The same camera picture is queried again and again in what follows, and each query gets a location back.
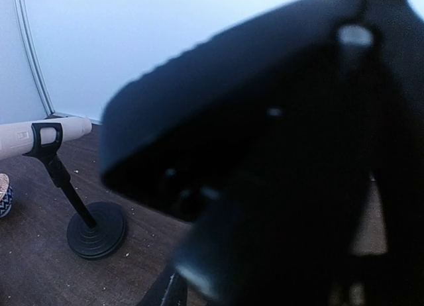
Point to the tall black mic stand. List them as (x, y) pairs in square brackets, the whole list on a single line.
[(266, 138)]

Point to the beige microphone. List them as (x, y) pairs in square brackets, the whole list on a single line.
[(22, 138)]

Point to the red patterned bowl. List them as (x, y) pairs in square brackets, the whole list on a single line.
[(6, 195)]

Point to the left aluminium frame post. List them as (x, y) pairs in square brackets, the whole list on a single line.
[(32, 58)]

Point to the short black mic stand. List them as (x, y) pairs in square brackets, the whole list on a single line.
[(96, 230)]

